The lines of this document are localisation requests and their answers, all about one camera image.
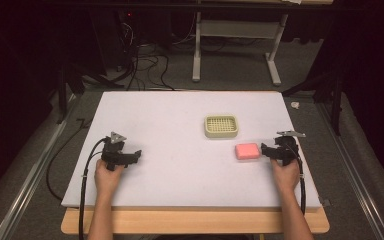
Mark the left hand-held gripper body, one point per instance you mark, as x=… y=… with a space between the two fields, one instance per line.
x=113 y=151

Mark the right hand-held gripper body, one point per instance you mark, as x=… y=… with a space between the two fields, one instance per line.
x=287 y=146

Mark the pink soap bar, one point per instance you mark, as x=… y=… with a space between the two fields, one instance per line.
x=247 y=151

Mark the pale green soap dish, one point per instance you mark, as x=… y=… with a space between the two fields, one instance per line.
x=221 y=126

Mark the person's left hand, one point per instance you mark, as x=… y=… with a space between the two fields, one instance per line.
x=107 y=178

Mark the person's right hand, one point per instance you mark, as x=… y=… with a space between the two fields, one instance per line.
x=286 y=176

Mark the small white floor object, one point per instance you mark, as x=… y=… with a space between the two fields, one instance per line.
x=295 y=105

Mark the white foam mat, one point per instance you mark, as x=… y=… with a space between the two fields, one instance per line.
x=180 y=166

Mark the black stand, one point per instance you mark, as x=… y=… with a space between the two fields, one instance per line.
x=330 y=90
x=70 y=83

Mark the wooden table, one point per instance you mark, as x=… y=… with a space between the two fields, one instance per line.
x=196 y=220

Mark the metal floor rail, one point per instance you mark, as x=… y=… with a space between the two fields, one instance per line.
x=353 y=173
x=30 y=186

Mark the white desk frame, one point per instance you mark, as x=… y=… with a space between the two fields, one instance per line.
x=236 y=30

